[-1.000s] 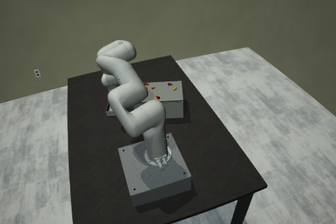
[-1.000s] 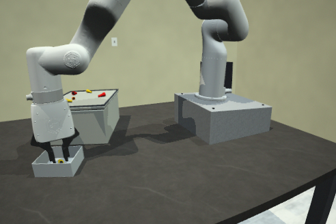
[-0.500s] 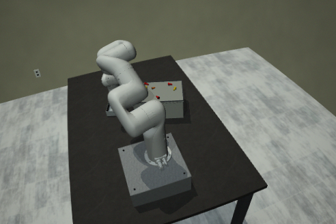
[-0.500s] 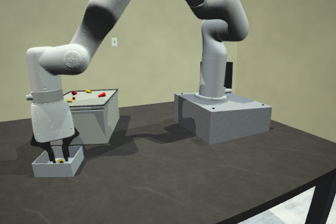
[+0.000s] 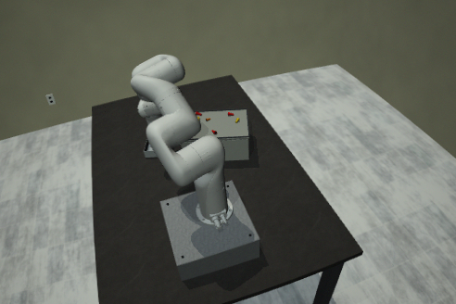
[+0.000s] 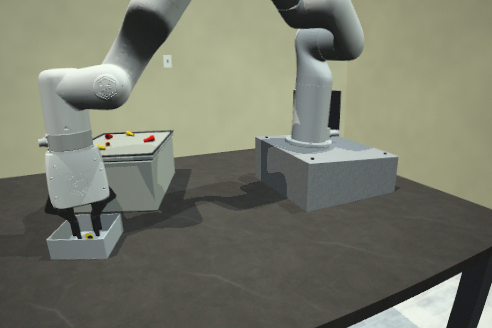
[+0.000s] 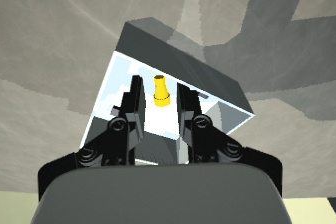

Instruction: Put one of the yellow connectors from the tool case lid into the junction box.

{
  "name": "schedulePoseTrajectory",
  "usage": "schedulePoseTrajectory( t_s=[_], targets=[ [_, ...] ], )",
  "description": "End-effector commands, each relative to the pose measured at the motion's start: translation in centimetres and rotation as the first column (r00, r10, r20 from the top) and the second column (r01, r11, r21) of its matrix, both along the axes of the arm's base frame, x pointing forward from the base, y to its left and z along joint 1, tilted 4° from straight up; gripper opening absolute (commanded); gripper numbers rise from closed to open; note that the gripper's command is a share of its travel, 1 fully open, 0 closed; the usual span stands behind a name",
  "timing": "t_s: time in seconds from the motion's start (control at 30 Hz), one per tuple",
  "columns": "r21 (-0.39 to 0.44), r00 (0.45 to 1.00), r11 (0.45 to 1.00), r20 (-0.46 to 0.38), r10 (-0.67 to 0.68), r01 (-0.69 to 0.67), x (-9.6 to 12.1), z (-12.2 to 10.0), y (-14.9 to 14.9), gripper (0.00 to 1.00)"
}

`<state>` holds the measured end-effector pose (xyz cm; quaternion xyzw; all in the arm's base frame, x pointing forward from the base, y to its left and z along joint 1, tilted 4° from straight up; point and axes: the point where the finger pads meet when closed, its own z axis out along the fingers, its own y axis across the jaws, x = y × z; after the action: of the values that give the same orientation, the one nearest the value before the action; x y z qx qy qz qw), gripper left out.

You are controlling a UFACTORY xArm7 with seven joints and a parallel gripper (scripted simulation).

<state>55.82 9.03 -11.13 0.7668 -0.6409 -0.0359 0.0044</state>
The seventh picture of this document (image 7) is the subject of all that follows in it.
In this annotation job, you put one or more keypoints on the yellow wire connector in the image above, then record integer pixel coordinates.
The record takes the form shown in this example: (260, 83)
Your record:
(161, 96)

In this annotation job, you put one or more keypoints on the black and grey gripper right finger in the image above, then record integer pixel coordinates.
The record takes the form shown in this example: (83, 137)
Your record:
(207, 144)

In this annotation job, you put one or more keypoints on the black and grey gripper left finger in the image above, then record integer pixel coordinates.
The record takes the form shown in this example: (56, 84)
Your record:
(113, 147)

